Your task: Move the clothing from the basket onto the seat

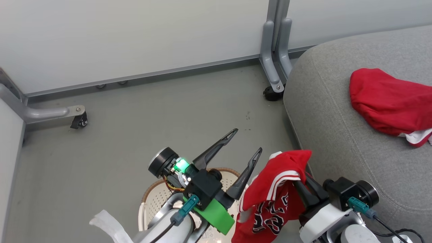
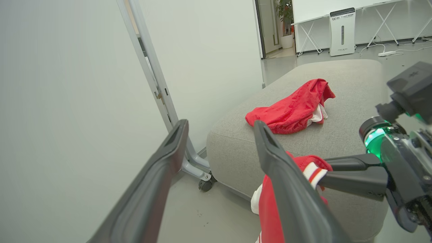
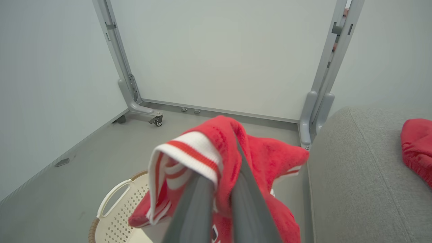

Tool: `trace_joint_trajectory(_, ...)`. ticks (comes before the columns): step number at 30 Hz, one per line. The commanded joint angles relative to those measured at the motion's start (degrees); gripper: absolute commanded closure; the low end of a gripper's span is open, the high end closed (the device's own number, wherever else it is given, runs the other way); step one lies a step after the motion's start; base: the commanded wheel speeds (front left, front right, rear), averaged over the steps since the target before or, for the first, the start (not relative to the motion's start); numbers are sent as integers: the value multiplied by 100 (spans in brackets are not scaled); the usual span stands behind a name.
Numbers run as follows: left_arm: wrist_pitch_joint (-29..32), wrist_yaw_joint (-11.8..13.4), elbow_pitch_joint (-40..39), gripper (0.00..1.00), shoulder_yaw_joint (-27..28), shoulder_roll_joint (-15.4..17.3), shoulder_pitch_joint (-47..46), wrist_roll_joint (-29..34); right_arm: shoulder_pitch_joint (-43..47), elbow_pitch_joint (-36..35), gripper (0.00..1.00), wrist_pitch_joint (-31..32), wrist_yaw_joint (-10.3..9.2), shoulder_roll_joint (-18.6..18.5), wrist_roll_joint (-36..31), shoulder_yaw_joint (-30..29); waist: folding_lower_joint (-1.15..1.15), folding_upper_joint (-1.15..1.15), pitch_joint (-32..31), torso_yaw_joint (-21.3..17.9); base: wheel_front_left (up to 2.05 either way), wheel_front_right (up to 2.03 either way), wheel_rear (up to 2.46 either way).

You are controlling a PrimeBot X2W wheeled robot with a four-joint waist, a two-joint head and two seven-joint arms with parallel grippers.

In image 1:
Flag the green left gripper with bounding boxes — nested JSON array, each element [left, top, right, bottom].
[[183, 128, 263, 236]]

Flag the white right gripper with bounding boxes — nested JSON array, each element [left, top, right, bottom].
[[292, 175, 366, 243]]

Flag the red basketball jersey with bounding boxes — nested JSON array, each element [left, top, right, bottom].
[[231, 150, 313, 243]]

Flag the red shorts with white trim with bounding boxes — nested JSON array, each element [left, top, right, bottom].
[[349, 68, 432, 147]]

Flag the grey fabric sofa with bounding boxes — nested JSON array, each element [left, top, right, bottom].
[[283, 25, 432, 243]]

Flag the white perforated laundry basket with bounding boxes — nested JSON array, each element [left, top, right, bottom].
[[138, 168, 251, 243]]

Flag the black caster wheel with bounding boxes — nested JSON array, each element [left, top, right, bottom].
[[263, 84, 286, 102], [70, 111, 88, 129]]

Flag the grey curved partition foot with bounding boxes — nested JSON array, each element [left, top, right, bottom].
[[277, 18, 293, 76], [260, 21, 285, 93]]

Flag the grey partition foot with bolt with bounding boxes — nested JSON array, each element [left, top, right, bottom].
[[0, 83, 85, 124]]

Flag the right cable with teal connector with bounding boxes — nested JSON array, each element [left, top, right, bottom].
[[348, 197, 426, 243]]

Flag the cable with teal connector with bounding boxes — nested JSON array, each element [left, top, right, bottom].
[[159, 195, 200, 243], [348, 197, 426, 243]]

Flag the left cable with teal connector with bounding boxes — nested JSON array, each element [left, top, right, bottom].
[[159, 195, 200, 243]]

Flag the grey partition bottom rail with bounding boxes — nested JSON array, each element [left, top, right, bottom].
[[25, 46, 316, 98]]

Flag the white cable sleeve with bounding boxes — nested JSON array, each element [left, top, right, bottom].
[[89, 209, 135, 243]]

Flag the grey slanted partition post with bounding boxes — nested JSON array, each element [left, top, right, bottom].
[[0, 67, 27, 105]]

